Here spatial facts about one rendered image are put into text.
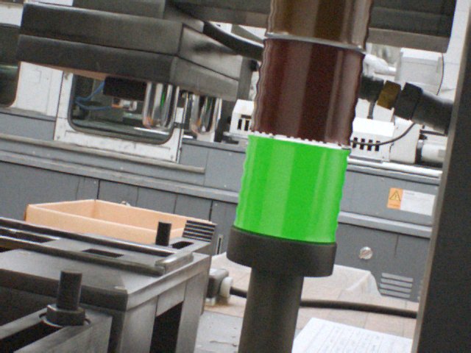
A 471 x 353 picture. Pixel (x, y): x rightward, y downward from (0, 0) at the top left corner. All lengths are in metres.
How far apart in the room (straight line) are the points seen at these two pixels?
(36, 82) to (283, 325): 5.39
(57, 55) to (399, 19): 0.20
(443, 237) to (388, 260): 4.55
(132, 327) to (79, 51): 0.16
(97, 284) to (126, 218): 2.96
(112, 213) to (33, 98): 2.29
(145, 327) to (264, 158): 0.26
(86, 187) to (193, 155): 0.70
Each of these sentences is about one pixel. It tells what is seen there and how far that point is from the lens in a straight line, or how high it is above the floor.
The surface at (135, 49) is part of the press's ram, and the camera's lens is 0.54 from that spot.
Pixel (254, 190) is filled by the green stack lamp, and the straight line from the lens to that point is 0.32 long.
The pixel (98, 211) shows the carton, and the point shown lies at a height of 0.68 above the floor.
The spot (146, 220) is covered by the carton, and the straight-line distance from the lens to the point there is 3.46.
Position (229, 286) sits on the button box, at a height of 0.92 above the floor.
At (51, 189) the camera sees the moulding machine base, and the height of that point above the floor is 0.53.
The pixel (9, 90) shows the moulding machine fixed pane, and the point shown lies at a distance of 5.78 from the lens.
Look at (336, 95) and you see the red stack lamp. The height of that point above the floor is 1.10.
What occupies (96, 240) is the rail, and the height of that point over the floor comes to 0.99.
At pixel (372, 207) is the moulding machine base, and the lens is 5.06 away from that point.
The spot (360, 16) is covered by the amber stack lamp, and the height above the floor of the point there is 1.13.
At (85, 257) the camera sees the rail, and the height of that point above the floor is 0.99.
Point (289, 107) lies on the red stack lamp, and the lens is 0.32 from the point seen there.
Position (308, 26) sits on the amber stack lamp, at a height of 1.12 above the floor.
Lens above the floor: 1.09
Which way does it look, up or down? 3 degrees down
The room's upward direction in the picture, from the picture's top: 9 degrees clockwise
